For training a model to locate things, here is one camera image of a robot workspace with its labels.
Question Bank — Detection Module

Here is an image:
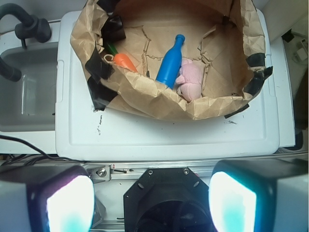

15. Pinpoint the blue plastic bottle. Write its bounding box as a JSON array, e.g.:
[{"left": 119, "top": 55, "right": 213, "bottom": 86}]
[{"left": 155, "top": 34, "right": 185, "bottom": 89}]

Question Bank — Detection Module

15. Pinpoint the black hose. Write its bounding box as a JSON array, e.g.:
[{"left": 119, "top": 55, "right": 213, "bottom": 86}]
[{"left": 0, "top": 58, "right": 22, "bottom": 82}]

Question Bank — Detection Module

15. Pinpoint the black cable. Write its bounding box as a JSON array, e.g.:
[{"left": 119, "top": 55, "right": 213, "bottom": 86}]
[{"left": 0, "top": 134, "right": 83, "bottom": 167}]

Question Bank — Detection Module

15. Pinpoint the aluminium frame rail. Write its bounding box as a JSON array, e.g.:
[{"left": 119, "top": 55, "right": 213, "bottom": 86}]
[{"left": 82, "top": 151, "right": 309, "bottom": 182}]

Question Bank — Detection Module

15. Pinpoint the white plastic bin lid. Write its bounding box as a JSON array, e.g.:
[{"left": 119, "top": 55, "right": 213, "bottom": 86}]
[{"left": 55, "top": 11, "right": 280, "bottom": 162}]

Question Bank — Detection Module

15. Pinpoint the orange toy carrot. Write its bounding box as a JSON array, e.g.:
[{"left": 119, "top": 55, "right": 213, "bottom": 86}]
[{"left": 104, "top": 41, "right": 138, "bottom": 73}]

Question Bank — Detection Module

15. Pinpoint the pink plush toy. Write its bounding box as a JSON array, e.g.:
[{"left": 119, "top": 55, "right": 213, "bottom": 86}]
[{"left": 175, "top": 58, "right": 203, "bottom": 102}]

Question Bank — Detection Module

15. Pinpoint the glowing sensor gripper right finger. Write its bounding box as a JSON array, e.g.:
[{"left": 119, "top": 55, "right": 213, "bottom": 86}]
[{"left": 209, "top": 158, "right": 309, "bottom": 232}]

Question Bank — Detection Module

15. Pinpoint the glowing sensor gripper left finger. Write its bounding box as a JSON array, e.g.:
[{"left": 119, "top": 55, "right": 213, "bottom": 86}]
[{"left": 0, "top": 165, "right": 95, "bottom": 232}]

